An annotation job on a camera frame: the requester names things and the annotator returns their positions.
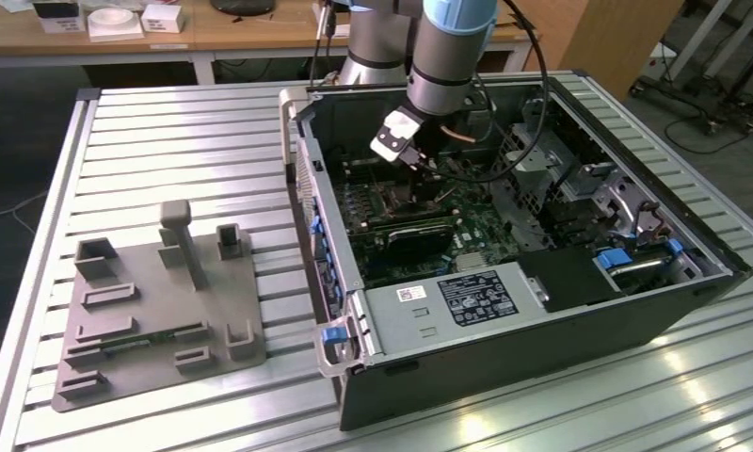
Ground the blue drive carrier handle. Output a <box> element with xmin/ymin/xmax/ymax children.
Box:
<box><xmin>592</xmin><ymin>249</ymin><xmax>629</xmax><ymax>272</ymax></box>

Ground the black round object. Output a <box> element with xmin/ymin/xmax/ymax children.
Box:
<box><xmin>209</xmin><ymin>0</ymin><xmax>277</xmax><ymax>14</ymax></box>

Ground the white round holder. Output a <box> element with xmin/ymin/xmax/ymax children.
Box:
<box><xmin>86</xmin><ymin>8</ymin><xmax>146</xmax><ymax>43</ymax></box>

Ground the white box with black top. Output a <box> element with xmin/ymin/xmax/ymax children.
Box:
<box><xmin>33</xmin><ymin>0</ymin><xmax>82</xmax><ymax>35</ymax></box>

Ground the black plastic shroud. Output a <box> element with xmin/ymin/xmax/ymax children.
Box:
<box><xmin>517</xmin><ymin>247</ymin><xmax>623</xmax><ymax>315</ymax></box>

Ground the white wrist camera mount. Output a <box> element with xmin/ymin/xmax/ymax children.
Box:
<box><xmin>368</xmin><ymin>105</ymin><xmax>426</xmax><ymax>164</ymax></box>

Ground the green motherboard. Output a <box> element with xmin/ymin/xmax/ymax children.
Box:
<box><xmin>334</xmin><ymin>154</ymin><xmax>522</xmax><ymax>289</ymax></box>

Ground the grey power supply unit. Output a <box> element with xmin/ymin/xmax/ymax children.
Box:
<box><xmin>362</xmin><ymin>263</ymin><xmax>550</xmax><ymax>354</ymax></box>

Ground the black hanging cable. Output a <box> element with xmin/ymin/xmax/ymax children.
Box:
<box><xmin>312</xmin><ymin>0</ymin><xmax>337</xmax><ymax>90</ymax></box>

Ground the plain white box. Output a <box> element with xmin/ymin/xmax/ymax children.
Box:
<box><xmin>140</xmin><ymin>3</ymin><xmax>186</xmax><ymax>34</ymax></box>

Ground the red brown wire bundle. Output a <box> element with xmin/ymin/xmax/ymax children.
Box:
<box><xmin>633</xmin><ymin>200</ymin><xmax>667</xmax><ymax>246</ymax></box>

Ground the white wheeled equipment stand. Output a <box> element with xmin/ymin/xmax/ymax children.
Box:
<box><xmin>627</xmin><ymin>0</ymin><xmax>753</xmax><ymax>137</ymax></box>

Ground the black graphics card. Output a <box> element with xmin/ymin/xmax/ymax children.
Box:
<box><xmin>376</xmin><ymin>223</ymin><xmax>453</xmax><ymax>265</ymax></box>

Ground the white floor cable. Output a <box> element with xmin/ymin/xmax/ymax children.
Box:
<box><xmin>0</xmin><ymin>192</ymin><xmax>42</xmax><ymax>232</ymax></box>

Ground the black open PC case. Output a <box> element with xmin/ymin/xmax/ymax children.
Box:
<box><xmin>278</xmin><ymin>74</ymin><xmax>753</xmax><ymax>432</ymax></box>

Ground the CPU socket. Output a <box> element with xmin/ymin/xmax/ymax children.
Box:
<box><xmin>378</xmin><ymin>181</ymin><xmax>446</xmax><ymax>222</ymax></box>

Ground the silver drive cage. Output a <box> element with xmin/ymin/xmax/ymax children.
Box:
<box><xmin>494</xmin><ymin>96</ymin><xmax>611</xmax><ymax>246</ymax></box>

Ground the black floor cable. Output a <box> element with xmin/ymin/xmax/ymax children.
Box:
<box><xmin>664</xmin><ymin>107</ymin><xmax>748</xmax><ymax>154</ymax></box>

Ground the grey parts rack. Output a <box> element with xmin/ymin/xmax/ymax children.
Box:
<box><xmin>49</xmin><ymin>200</ymin><xmax>269</xmax><ymax>413</ymax></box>

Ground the wooden cabinet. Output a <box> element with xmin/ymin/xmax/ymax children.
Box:
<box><xmin>557</xmin><ymin>0</ymin><xmax>671</xmax><ymax>103</ymax></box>

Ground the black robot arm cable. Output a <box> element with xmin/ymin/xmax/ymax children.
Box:
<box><xmin>413</xmin><ymin>0</ymin><xmax>550</xmax><ymax>185</ymax></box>

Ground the small silver chipset heatsink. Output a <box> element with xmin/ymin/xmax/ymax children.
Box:
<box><xmin>457</xmin><ymin>251</ymin><xmax>497</xmax><ymax>273</ymax></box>

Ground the wooden desk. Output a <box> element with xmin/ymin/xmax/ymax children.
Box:
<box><xmin>0</xmin><ymin>0</ymin><xmax>541</xmax><ymax>86</ymax></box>

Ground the green RAM stick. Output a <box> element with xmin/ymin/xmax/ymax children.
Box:
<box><xmin>98</xmin><ymin>331</ymin><xmax>181</xmax><ymax>352</ymax></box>

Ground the metal socket cover frame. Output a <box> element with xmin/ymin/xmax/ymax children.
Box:
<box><xmin>380</xmin><ymin>182</ymin><xmax>413</xmax><ymax>216</ymax></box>

